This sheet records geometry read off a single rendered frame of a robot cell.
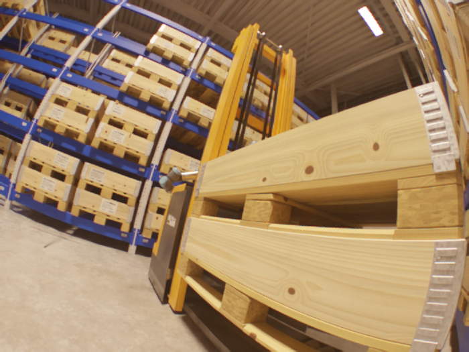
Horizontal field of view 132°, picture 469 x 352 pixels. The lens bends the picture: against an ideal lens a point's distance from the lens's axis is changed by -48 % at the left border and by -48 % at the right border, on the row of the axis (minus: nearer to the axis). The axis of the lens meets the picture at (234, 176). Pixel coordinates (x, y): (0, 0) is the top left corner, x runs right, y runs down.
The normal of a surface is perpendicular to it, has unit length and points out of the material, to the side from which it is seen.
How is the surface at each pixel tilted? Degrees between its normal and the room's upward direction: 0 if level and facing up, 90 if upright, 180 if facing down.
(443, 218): 90
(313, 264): 90
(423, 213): 90
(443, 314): 90
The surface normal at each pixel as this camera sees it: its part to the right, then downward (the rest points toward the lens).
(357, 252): -0.81, -0.32
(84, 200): 0.54, -0.11
